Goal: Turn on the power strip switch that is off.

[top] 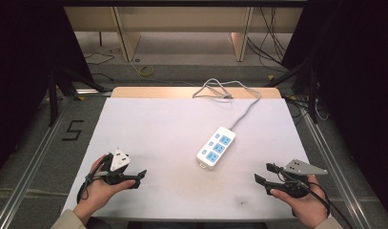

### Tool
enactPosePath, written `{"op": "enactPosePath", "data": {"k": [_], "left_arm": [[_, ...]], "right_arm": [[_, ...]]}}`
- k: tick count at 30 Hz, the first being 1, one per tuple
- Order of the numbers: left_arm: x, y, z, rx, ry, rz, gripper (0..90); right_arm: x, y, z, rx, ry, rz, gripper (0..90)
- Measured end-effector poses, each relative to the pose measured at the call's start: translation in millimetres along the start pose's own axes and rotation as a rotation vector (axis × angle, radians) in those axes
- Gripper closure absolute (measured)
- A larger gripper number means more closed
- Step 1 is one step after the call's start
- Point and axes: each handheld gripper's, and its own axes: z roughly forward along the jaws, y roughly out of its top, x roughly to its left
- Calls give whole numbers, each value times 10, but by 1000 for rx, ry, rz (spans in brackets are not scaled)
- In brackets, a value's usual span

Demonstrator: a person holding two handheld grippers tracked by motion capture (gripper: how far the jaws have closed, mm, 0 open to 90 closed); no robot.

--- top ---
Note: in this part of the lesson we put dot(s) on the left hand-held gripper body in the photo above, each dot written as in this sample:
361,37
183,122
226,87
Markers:
119,161

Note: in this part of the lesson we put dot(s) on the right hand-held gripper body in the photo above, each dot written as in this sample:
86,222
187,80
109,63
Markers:
298,178

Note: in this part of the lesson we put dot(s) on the white power strip blue sockets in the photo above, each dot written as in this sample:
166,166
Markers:
216,148

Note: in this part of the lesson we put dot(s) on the person's right hand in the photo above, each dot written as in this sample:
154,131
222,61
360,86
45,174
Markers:
304,206

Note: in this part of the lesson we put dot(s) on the person's left hand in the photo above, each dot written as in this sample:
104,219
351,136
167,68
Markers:
101,191

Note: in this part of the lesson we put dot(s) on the white table cover sheet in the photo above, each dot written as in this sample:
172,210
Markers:
163,152

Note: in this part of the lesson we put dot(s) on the black metal stand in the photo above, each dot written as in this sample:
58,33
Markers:
311,95
55,92

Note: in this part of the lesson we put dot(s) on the wooden table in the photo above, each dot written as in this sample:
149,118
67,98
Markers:
169,92

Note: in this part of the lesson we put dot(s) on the yellow tape roll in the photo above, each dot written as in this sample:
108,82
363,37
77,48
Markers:
146,71

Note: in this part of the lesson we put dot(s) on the black curtain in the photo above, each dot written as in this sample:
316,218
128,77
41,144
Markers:
23,63
357,79

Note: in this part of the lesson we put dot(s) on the beige wooden desk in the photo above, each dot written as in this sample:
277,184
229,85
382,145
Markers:
182,19

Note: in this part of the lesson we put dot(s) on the short aluminium rail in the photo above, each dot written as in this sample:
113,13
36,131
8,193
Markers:
93,92

